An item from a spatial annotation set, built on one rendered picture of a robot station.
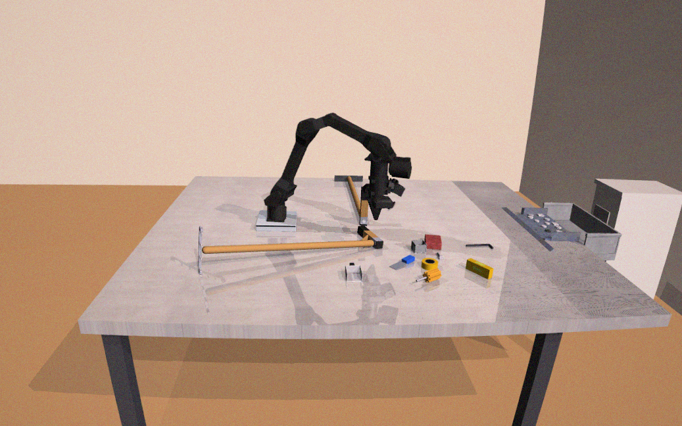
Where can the red rectangular block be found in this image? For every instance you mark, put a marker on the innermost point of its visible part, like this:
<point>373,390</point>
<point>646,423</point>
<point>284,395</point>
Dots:
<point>433,241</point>

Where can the long tan scraper with grey crossbar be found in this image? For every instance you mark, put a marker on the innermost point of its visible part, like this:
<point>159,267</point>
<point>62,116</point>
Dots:
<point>369,240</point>

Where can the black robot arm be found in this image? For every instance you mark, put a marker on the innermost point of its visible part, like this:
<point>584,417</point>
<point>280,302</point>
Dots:
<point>382,155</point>

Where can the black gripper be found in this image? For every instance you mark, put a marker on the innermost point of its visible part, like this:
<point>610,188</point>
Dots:
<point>377,188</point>

